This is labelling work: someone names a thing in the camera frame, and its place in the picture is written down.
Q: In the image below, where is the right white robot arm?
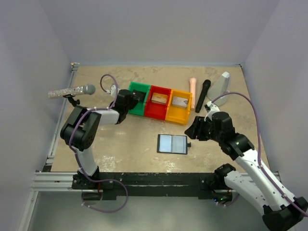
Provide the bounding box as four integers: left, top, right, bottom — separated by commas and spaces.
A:
185, 112, 308, 231

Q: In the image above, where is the green plastic bin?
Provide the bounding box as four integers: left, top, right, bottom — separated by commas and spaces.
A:
128, 82, 151, 116

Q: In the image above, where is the card in red bin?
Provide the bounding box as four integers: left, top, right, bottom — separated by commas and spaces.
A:
151, 92, 168, 104

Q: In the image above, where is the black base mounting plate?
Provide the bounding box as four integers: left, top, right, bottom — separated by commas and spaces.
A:
72, 172, 231, 200

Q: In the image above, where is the pink microphone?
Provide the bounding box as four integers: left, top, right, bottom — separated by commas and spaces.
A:
189, 77, 197, 110

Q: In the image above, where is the glitter silver microphone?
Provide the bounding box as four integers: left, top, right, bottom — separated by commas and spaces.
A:
48, 84, 96, 99

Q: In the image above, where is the black microphone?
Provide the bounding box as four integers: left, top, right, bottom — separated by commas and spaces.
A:
195, 79, 211, 113

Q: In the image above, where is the black leather card holder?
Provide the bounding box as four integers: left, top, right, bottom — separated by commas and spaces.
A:
156, 134, 192, 154

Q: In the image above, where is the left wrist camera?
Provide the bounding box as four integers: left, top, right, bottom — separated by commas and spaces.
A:
106, 84, 120, 98

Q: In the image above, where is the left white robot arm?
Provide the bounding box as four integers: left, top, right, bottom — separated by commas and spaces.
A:
60, 89, 145, 189

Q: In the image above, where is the yellow plastic bin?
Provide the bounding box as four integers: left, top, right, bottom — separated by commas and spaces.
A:
165, 89, 192, 125

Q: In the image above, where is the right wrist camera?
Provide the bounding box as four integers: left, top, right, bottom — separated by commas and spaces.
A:
205, 101, 220, 120

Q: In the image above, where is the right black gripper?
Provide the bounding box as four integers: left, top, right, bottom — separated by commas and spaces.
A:
184, 115, 223, 142

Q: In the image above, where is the grey wedge stand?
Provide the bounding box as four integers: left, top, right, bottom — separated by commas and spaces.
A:
207, 72, 231, 101

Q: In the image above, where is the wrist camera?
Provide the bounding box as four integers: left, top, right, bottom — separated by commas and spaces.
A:
106, 84, 120, 98
205, 101, 220, 120

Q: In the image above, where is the red plastic bin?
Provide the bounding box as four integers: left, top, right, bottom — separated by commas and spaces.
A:
144, 85, 171, 120

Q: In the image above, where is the silver card in yellow bin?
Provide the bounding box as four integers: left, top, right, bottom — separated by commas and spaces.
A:
172, 96, 189, 108

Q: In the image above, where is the aluminium frame rail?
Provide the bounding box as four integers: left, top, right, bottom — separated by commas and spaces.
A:
18, 63, 80, 231

